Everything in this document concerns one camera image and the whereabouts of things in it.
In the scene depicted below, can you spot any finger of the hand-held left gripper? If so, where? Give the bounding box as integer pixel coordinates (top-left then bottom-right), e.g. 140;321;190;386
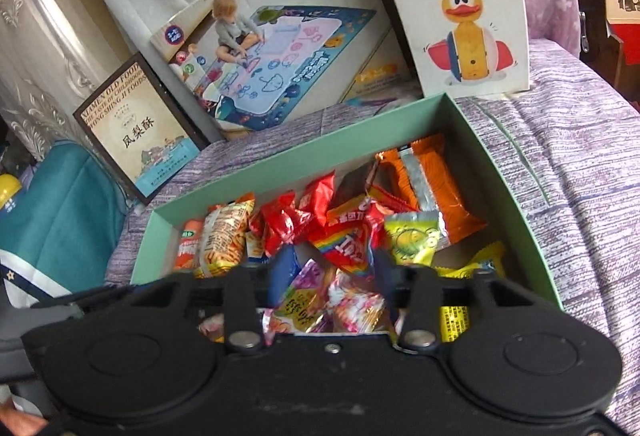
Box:
31;280;166;311

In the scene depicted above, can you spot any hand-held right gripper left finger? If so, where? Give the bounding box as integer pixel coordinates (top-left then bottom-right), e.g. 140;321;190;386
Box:
129;256;300;352

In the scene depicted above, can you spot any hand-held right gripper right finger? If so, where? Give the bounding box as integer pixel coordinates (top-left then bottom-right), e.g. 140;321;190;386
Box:
374;250;543;352

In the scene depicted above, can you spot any green triangular snack packet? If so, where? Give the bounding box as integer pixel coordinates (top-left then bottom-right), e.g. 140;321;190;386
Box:
384;211;442;267

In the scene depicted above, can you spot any pink patterned snack packet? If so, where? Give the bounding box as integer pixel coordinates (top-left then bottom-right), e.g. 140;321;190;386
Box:
327;281;397;334

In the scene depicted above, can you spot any red rainbow candy packet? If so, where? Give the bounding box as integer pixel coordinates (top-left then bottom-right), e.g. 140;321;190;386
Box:
310;196;386;275

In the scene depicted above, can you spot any orange cream snack packet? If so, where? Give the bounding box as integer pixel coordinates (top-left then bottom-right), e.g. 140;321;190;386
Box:
192;196;257;279

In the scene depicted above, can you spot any pink purple snack packet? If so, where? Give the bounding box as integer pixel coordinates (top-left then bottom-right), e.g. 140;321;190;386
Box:
262;261;341;334

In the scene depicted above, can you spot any orange-red long snack packet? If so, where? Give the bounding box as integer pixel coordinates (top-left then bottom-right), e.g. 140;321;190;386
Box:
175;218;207;271

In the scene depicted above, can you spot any yellow snack packet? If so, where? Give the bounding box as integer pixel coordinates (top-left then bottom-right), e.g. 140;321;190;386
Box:
435;241;508;344

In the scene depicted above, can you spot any small red snack packet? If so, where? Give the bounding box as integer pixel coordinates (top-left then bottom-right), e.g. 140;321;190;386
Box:
260;191;313;247
300;171;337;223

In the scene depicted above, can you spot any orange silver-striped snack packet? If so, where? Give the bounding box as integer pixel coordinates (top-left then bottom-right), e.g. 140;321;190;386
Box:
375;133;488;247

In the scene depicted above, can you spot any green cardboard box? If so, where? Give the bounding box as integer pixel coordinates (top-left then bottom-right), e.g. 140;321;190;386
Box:
130;93;563;347

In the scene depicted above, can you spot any person's left hand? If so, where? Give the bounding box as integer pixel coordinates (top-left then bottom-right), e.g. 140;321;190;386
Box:
0;403;48;436

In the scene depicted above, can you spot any teal and white pillow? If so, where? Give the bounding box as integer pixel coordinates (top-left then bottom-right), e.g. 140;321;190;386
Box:
0;141;135;307

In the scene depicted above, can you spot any yellow lid bottle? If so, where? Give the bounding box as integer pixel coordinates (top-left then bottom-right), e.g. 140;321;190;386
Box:
0;175;24;219

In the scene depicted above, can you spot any cream and blue book box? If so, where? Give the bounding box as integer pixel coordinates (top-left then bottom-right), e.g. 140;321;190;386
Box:
72;50;206;207

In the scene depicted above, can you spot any purple striped blanket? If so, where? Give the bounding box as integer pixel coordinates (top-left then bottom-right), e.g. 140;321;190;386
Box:
105;38;640;436

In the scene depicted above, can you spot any drawing mat toy box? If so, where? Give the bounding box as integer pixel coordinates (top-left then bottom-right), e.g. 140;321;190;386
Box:
150;0;417;143

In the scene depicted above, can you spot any duck toy box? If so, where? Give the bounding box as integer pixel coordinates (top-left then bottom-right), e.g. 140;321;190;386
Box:
361;0;531;97

